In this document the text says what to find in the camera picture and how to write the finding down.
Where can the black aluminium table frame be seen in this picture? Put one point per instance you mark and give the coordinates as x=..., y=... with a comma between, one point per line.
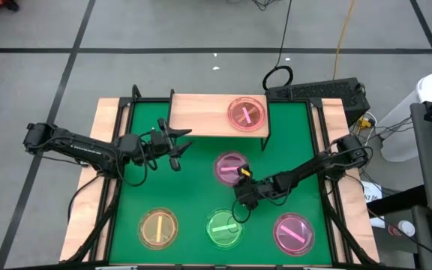
x=125, y=101

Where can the pink translucent plate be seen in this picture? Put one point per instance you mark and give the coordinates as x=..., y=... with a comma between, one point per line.
x=225, y=161
x=294, y=243
x=253, y=105

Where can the black perforated computer case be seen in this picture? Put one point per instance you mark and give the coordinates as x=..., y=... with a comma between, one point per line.
x=324, y=93

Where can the yellow plug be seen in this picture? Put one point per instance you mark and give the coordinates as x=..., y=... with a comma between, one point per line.
x=364, y=122

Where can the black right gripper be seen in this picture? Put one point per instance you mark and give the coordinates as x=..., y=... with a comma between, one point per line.
x=257, y=189

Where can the orange translucent plate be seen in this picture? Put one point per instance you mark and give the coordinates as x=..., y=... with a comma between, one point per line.
x=148, y=228

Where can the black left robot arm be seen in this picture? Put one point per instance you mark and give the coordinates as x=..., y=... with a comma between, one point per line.
x=77, y=146

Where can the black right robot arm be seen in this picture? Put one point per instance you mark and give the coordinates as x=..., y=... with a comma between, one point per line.
x=306, y=170

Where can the black beam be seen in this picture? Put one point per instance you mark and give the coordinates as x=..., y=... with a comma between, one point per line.
x=396, y=200

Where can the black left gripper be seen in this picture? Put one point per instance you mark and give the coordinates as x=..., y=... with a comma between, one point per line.
x=161, y=142

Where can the white cup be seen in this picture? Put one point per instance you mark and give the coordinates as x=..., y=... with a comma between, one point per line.
x=406, y=228

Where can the green table mat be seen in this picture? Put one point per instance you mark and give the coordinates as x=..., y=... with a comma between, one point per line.
x=186, y=195

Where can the wooden shelf with black legs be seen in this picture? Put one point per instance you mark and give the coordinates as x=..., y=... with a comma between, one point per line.
x=201, y=114

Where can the white paper sheet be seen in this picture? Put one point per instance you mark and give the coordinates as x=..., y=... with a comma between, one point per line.
x=371, y=193

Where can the yellow tag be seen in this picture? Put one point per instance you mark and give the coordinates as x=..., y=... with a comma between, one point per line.
x=245, y=172

